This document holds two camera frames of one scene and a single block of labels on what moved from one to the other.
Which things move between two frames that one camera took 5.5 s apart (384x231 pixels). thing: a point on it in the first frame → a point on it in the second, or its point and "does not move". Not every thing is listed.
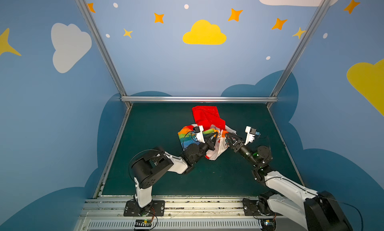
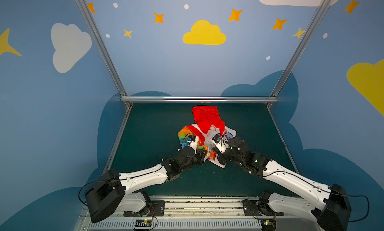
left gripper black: x=208 y=141 → x=201 y=153
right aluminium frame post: x=295 y=57 does not move
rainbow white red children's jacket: x=213 y=127 does not move
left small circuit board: x=143 y=223 does not move
